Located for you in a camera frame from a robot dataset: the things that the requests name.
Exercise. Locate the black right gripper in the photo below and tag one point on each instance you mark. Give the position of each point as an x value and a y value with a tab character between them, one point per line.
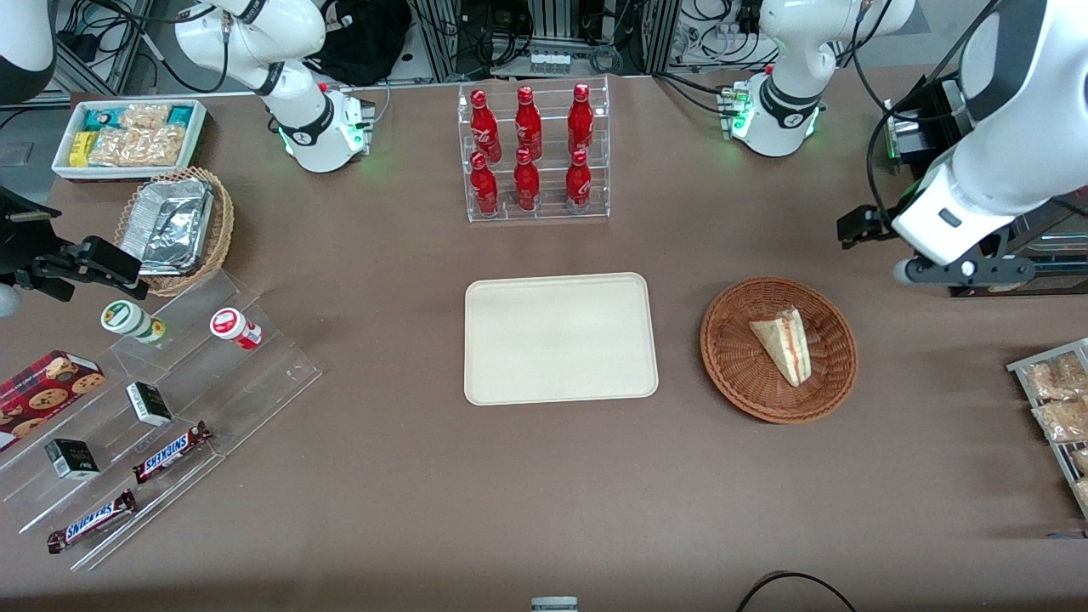
24	245

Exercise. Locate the triangle sandwich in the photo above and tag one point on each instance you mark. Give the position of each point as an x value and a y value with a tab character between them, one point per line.
786	348

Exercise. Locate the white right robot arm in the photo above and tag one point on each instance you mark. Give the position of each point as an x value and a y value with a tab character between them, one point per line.
297	127

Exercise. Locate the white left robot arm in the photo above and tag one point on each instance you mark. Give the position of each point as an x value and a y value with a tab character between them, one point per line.
1011	127

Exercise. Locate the aluminium foil tray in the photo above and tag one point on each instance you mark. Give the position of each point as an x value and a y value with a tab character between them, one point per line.
166	225

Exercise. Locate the light wicker basket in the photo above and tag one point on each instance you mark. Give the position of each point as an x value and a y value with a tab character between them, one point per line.
223	229

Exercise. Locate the round brown wicker basket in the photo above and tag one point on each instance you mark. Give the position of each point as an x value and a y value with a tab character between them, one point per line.
735	365

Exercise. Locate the beige plastic tray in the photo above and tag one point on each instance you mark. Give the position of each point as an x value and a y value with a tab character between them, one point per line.
557	340

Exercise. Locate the green lid white cup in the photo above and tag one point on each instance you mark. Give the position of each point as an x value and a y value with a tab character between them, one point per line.
126	319

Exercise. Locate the red lid white cup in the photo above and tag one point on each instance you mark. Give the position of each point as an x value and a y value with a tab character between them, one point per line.
231	325

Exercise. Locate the white rectangular snack bin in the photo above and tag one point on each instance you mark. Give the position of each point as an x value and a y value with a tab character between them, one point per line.
61	166

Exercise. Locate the black hot food display case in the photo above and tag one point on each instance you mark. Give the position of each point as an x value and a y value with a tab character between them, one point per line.
935	106

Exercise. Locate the small black box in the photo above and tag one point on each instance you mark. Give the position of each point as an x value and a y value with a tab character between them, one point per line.
72	459
149	404

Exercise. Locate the clear cracker bag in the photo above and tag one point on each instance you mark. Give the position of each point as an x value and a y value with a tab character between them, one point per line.
144	116
140	147

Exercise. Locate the yellow snack packet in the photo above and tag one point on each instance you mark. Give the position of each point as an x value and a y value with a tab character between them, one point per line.
80	149

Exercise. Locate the red tartan cookie box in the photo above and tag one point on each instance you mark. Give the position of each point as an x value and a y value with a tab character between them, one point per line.
42	395

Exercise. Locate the teal snack packet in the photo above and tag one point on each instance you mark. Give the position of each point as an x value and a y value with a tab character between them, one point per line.
180	115
100	119

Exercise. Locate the clear acrylic tiered stand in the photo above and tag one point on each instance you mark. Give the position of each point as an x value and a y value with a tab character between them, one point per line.
255	382

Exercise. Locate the snickers chocolate bar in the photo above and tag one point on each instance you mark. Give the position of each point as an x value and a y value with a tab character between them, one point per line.
92	521
170	452

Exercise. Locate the clear bag of snacks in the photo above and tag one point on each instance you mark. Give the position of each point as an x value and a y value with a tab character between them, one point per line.
1054	378
1062	419
1079	461
1082	493

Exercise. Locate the red cola bottle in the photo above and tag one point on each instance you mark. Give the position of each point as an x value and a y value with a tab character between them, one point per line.
578	183
484	187
526	183
483	123
580	119
527	123

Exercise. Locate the black bag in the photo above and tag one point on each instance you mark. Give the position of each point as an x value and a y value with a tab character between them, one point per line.
361	38

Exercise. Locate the clear acrylic bottle rack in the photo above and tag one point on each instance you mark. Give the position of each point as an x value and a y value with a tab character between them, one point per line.
510	217

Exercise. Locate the white power strip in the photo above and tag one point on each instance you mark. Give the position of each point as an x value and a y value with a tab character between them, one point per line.
550	61

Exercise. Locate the small grey box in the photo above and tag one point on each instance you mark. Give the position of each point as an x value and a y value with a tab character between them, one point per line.
554	605

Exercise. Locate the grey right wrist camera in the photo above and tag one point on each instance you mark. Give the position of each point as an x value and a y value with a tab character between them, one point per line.
7	299

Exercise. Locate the aluminium frame rack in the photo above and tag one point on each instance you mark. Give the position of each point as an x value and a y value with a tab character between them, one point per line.
438	34

